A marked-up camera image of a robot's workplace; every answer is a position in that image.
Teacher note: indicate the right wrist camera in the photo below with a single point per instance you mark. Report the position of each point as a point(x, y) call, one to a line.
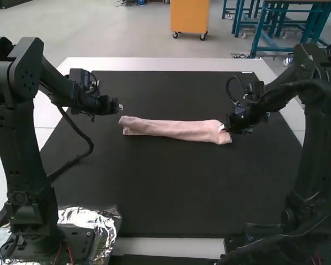
point(256, 87)

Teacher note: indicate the black mat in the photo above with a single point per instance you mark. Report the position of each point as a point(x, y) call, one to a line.
point(168, 179)

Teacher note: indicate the silver foil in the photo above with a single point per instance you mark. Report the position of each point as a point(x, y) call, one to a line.
point(99, 220)

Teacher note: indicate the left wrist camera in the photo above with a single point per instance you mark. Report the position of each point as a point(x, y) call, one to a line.
point(80, 76)

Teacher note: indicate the blue metal frame trolley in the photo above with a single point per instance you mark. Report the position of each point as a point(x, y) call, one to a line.
point(229, 8)
point(267, 25)

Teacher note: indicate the pale towel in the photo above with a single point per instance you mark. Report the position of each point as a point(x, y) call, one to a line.
point(176, 129)

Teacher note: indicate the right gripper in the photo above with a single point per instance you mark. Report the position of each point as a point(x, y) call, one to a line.
point(238, 121)

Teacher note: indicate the orange wheeled cabinet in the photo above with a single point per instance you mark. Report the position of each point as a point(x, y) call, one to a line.
point(189, 16)

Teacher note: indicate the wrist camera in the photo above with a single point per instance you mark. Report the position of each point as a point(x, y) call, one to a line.
point(256, 87)
point(80, 76)

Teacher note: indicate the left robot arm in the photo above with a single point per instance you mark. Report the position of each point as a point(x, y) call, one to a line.
point(19, 74)

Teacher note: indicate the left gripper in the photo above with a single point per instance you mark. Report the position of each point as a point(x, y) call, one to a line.
point(109, 105)

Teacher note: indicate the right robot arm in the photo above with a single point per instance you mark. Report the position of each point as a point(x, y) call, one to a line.
point(314, 124)

